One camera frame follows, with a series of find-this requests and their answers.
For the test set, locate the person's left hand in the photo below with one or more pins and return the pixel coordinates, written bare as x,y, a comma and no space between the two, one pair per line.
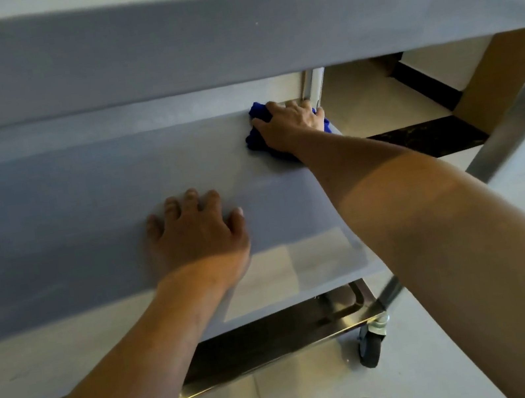
200,247

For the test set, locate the stainless steel service trolley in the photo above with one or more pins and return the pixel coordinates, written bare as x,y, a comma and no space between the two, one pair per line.
521,125

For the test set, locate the person's left forearm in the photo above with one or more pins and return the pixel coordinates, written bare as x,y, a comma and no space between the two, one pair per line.
113,386

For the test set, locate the person's right hand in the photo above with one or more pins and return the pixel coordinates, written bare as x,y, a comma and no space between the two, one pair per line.
290,126

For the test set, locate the black stone door threshold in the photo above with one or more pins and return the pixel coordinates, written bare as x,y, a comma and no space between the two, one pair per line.
433,137

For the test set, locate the person's right forearm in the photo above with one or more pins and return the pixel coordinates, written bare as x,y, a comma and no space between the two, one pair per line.
464,263

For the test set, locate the wooden door frame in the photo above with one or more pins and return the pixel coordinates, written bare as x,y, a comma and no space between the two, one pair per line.
503,76

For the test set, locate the blue cloth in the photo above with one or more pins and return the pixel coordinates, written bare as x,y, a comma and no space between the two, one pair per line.
256,144

